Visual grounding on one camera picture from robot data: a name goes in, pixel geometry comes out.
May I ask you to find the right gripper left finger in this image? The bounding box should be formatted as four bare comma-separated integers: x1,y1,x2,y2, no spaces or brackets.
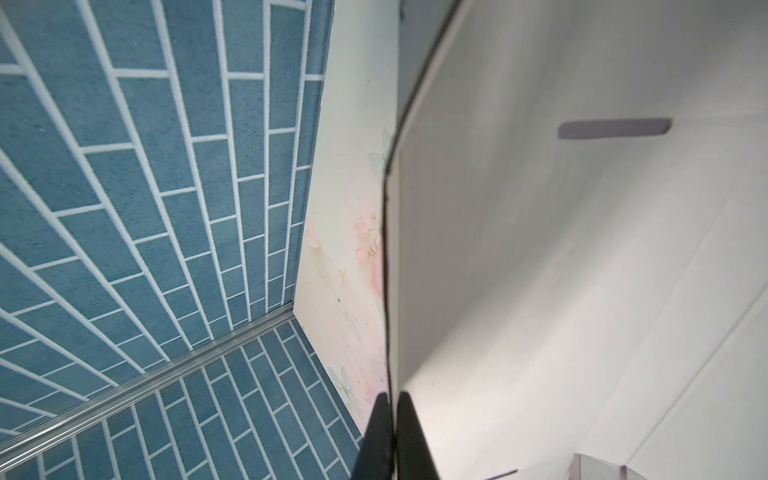
351,392,394,480

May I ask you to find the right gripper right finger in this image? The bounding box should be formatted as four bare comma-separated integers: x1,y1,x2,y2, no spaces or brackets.
396,391,439,480

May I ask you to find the right aluminium corner post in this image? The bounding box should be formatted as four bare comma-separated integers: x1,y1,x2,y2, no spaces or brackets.
1,303,293,470

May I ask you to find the white paper box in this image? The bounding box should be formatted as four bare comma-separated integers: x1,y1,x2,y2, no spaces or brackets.
387,1,767,479

